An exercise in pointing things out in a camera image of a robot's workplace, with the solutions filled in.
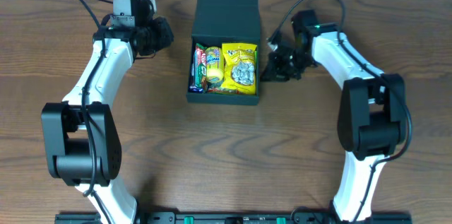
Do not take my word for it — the yellow sunflower seed bag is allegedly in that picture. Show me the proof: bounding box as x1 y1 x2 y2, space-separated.
221 42 257 95

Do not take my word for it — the black gift box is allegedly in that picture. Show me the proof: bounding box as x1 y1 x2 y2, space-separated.
186 0 261 105

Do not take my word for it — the green Haribo gummy bag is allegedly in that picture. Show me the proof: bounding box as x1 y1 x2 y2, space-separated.
207 49 256 95

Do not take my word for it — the yellow plastic candy canister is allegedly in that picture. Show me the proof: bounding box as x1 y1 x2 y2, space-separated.
206 47 225 83

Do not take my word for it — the red green KitKat bar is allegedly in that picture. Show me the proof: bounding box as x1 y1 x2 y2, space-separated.
194 44 207 93

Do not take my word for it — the dark blue Dairy Milk bar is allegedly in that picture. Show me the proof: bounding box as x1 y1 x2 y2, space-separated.
189 52 206 93

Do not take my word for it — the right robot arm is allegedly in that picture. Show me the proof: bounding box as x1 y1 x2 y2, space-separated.
261 10 412 223

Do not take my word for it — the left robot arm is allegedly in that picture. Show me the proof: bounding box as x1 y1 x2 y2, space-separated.
41 0 174 223

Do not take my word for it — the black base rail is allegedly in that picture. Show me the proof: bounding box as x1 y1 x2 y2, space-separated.
54 211 413 224

